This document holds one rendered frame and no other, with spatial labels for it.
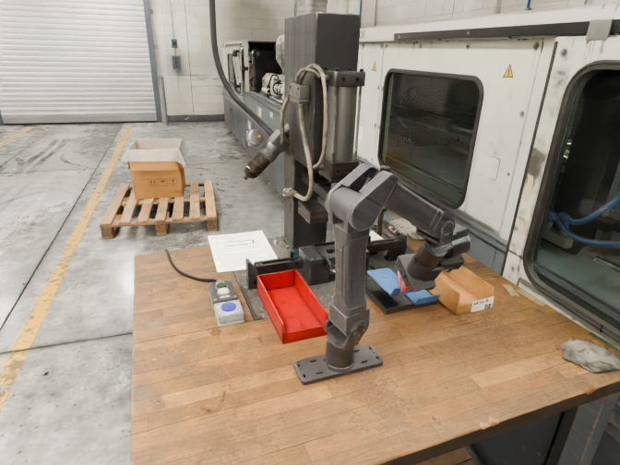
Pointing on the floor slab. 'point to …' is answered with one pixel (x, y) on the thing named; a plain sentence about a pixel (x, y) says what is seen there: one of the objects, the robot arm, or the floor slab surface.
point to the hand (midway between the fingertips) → (403, 289)
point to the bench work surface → (192, 417)
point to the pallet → (123, 212)
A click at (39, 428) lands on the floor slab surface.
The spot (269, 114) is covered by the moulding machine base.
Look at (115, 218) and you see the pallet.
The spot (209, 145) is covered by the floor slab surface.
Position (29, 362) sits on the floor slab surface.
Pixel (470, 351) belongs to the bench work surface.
